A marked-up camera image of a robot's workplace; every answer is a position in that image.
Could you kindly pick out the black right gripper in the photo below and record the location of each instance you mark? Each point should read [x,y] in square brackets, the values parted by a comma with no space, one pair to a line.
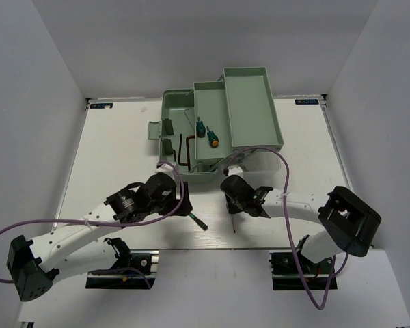
[231,208]

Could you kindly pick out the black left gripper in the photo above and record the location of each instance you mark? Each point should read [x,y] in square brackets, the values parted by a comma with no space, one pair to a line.
[187,206]

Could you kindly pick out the thin black green precision screwdriver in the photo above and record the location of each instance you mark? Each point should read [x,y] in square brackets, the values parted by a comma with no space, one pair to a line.
[198,221]

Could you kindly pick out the stubby green phillips screwdriver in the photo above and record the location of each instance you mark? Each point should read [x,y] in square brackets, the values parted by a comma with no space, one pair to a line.
[212,138]

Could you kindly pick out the green toolbox with clear lid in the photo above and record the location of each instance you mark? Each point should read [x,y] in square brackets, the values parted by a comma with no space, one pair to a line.
[238,107]

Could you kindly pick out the stubby green flathead screwdriver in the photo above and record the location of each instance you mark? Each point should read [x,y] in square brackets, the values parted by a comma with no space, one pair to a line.
[200,128]

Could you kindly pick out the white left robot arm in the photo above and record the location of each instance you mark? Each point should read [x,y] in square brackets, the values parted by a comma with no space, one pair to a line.
[37,264]

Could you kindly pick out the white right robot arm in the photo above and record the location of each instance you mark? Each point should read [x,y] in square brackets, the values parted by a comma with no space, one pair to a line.
[349,223]

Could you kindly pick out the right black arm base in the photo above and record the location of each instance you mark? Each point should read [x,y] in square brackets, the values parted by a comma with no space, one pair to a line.
[285,276]

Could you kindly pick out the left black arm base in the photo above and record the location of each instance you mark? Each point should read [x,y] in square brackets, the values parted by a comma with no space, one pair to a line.
[132,270]

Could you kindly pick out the blue label sticker right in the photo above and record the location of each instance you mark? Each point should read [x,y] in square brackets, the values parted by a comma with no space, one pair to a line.
[306,101]

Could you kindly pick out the blue label sticker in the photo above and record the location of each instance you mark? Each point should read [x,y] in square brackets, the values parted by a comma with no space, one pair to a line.
[101,105]
[306,101]

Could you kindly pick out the blue label sticker left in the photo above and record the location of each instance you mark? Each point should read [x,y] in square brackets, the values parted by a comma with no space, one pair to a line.
[101,105]

